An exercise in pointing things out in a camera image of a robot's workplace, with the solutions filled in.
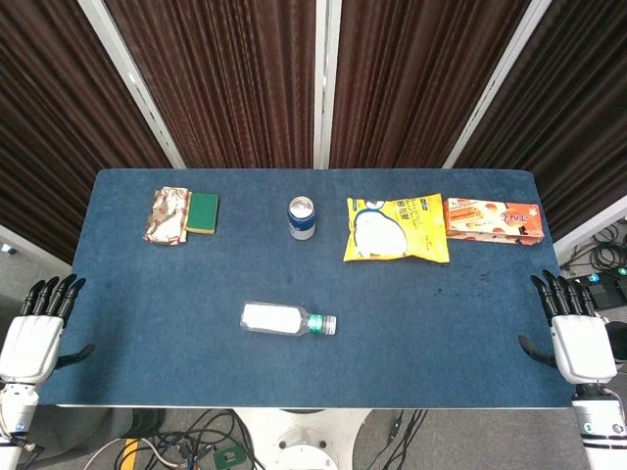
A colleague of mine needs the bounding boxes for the black floor cable bundle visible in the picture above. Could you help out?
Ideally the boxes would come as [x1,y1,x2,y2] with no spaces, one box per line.
[141,408,261,470]

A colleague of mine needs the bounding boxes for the clear plastic bottle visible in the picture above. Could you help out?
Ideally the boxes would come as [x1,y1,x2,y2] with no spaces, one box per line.
[239,302,338,337]

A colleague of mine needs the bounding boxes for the red patterned wrapper packet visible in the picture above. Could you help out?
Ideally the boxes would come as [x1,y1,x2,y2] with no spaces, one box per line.
[142,186,192,246]

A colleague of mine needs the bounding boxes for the white frame post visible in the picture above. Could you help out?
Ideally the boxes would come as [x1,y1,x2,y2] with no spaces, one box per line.
[77,0,186,170]
[442,0,555,170]
[313,0,343,170]

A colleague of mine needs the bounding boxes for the orange biscuit box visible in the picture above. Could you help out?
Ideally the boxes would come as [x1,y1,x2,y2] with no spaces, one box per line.
[443,197,545,246]

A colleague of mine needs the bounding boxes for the blue table mat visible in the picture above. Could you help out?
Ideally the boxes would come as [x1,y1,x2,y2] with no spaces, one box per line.
[37,168,585,409]

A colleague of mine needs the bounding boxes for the green circuit board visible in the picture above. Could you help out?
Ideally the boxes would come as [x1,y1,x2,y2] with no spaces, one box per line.
[214,446,245,470]

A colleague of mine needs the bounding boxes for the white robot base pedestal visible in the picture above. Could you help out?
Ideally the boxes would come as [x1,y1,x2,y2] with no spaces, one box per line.
[234,408,373,470]

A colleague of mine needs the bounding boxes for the black cable with inline plug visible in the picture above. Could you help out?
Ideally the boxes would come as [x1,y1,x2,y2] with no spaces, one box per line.
[379,408,430,470]

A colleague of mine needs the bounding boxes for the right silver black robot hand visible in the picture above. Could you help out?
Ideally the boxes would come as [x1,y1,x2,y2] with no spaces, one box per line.
[517,267,618,386]

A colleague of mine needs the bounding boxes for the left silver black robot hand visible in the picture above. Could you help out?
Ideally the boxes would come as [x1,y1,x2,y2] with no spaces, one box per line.
[0,273,96,386]

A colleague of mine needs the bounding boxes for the green yellow sponge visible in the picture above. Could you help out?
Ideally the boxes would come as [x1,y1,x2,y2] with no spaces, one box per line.
[185,191,220,235]

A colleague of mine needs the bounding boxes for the blue soda can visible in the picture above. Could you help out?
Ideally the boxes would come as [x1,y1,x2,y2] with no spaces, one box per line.
[287,196,316,241]

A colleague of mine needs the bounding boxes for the black coiled cables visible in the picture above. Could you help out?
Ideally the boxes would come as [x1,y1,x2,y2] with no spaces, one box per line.
[560,219,627,275]

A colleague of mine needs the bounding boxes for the yellow snack bag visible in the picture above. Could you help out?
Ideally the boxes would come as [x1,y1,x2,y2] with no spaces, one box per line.
[342,193,451,264]

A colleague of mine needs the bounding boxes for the brown pleated curtain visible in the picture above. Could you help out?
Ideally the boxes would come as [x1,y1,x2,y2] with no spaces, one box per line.
[328,0,533,170]
[0,0,172,265]
[105,0,317,170]
[455,0,627,241]

